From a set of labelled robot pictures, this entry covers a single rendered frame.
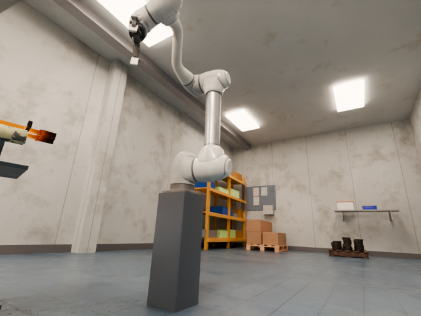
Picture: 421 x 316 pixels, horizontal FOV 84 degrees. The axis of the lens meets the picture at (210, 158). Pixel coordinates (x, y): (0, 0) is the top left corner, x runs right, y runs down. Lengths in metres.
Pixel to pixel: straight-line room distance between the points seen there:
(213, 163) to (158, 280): 0.70
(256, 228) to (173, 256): 5.61
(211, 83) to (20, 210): 3.46
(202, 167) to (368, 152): 7.39
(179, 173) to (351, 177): 7.19
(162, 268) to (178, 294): 0.16
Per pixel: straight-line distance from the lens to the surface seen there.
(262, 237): 6.91
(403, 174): 8.33
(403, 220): 8.13
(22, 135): 0.85
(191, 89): 1.69
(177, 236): 1.35
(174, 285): 1.37
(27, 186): 4.35
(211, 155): 1.36
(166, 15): 1.35
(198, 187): 6.37
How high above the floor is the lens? 0.37
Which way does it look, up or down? 18 degrees up
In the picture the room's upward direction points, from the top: 3 degrees clockwise
